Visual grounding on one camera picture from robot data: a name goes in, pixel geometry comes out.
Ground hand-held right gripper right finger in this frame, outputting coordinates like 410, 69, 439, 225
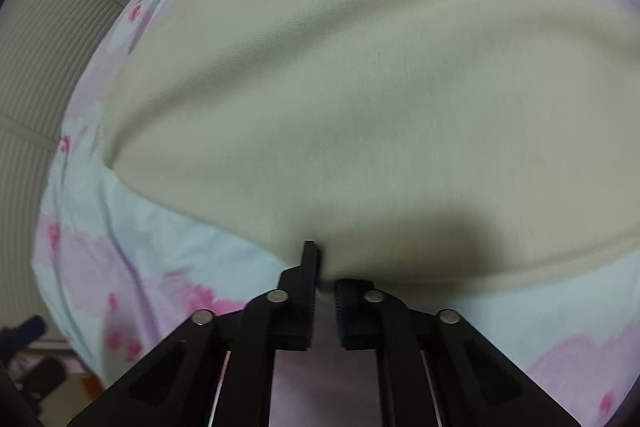
334, 279, 583, 427

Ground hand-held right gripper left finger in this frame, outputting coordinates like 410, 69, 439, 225
67, 241, 321, 427

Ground cream pants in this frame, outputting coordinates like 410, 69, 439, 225
102, 0, 640, 295

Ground pink floral blanket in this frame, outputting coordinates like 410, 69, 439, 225
32, 0, 640, 427

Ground black bag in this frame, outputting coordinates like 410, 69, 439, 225
15, 356, 68, 404

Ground dark cloth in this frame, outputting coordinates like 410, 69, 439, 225
0, 314, 48, 350

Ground beige louvered closet door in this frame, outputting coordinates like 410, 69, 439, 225
0, 0, 201, 348

